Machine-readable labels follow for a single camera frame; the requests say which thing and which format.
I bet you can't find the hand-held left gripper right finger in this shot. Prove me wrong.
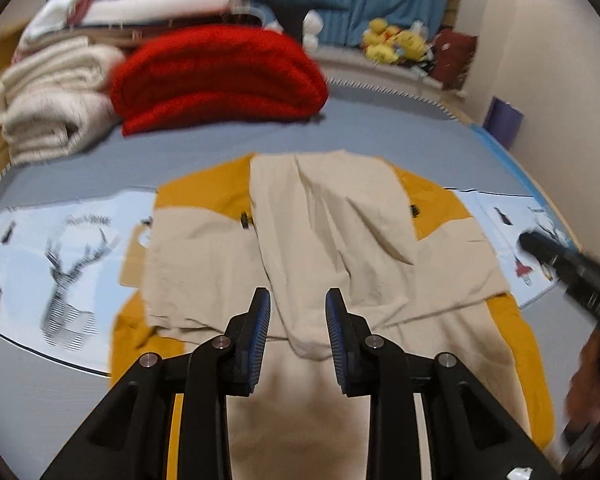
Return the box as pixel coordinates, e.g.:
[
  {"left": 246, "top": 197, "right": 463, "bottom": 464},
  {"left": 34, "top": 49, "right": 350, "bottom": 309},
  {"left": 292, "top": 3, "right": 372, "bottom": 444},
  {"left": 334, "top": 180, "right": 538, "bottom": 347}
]
[{"left": 325, "top": 287, "right": 563, "bottom": 480}]

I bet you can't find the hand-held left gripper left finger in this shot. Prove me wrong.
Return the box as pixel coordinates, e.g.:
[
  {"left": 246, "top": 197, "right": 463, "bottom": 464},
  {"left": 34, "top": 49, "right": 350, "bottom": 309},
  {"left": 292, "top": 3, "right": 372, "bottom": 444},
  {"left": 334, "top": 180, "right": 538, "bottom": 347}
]
[{"left": 40, "top": 287, "right": 271, "bottom": 480}]

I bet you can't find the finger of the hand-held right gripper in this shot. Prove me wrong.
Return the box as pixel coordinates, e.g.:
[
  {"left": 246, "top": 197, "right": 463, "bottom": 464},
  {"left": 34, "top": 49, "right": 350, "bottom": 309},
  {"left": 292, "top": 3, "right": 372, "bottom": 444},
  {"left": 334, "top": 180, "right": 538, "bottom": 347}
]
[{"left": 517, "top": 230, "right": 578, "bottom": 283}]

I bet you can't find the beige and yellow hooded jacket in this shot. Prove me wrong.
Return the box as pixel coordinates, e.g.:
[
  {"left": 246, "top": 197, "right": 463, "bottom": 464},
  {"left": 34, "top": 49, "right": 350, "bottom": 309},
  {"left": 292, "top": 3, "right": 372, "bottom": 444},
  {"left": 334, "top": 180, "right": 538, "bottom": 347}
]
[{"left": 110, "top": 150, "right": 555, "bottom": 480}]

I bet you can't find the person's right hand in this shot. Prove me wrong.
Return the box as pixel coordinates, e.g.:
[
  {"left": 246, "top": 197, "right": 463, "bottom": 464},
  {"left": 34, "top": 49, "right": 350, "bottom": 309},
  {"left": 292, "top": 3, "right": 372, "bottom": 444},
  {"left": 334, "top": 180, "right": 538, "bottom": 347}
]
[{"left": 564, "top": 331, "right": 600, "bottom": 431}]

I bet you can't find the purple box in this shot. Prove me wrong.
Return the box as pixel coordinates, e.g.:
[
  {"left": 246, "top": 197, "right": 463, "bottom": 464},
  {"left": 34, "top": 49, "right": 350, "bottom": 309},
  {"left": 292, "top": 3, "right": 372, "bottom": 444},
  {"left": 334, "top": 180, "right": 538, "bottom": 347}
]
[{"left": 484, "top": 97, "right": 524, "bottom": 149}]

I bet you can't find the wooden bed with grey sheet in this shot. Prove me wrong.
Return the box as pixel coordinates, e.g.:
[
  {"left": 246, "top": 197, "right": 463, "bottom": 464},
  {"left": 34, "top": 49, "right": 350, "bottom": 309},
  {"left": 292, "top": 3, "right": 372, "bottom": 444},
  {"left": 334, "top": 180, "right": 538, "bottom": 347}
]
[{"left": 0, "top": 35, "right": 595, "bottom": 480}]

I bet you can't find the dark red cushion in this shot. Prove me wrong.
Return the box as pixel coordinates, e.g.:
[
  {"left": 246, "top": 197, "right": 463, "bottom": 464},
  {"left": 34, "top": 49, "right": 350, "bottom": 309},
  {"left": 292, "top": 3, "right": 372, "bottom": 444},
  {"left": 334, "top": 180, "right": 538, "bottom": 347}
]
[{"left": 430, "top": 29, "right": 478, "bottom": 88}]

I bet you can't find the light blue deer printed cloth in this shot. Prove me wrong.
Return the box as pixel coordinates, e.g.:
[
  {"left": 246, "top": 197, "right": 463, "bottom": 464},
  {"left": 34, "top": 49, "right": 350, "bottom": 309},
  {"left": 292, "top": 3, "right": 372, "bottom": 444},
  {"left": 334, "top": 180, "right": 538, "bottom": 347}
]
[{"left": 0, "top": 187, "right": 578, "bottom": 376}]

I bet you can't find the yellow plush toy with blue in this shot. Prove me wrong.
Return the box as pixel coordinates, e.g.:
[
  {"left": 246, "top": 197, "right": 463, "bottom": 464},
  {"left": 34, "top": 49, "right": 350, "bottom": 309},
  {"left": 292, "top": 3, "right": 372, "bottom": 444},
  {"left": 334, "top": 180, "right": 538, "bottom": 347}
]
[{"left": 392, "top": 30, "right": 429, "bottom": 64}]

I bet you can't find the grey window seat cushion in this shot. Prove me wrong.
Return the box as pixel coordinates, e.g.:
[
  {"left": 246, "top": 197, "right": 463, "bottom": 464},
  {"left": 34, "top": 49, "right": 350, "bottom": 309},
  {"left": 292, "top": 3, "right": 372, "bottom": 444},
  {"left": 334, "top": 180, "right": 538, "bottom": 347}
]
[{"left": 310, "top": 42, "right": 461, "bottom": 106}]

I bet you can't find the red folded quilt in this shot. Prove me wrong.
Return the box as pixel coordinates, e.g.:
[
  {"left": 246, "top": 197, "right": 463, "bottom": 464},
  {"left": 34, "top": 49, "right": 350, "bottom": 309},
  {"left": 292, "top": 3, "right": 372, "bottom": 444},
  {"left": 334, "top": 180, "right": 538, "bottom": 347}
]
[{"left": 109, "top": 25, "right": 329, "bottom": 137}]

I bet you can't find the cream folded blanket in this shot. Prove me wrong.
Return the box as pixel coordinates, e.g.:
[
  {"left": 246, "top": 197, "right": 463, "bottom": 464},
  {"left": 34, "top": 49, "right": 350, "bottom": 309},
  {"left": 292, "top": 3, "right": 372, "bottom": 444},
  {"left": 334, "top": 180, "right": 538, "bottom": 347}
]
[
  {"left": 0, "top": 92, "right": 123, "bottom": 167},
  {"left": 0, "top": 36, "right": 126, "bottom": 106}
]

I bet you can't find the white plush toy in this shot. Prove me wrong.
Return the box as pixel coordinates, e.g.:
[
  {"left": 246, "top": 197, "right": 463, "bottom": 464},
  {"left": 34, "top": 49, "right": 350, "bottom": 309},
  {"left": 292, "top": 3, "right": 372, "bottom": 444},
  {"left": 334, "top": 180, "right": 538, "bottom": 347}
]
[{"left": 302, "top": 10, "right": 325, "bottom": 51}]

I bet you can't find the white folded pillow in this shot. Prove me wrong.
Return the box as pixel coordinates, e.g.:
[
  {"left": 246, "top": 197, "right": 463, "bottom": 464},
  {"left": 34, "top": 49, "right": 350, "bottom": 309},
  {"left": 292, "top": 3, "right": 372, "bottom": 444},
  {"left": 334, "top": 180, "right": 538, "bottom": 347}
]
[{"left": 80, "top": 0, "right": 243, "bottom": 23}]

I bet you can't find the white and pink cloth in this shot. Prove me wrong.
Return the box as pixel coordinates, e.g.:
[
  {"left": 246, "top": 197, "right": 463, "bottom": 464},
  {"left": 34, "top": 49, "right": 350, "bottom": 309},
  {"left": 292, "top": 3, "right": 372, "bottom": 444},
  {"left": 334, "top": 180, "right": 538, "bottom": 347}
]
[{"left": 17, "top": 0, "right": 106, "bottom": 53}]

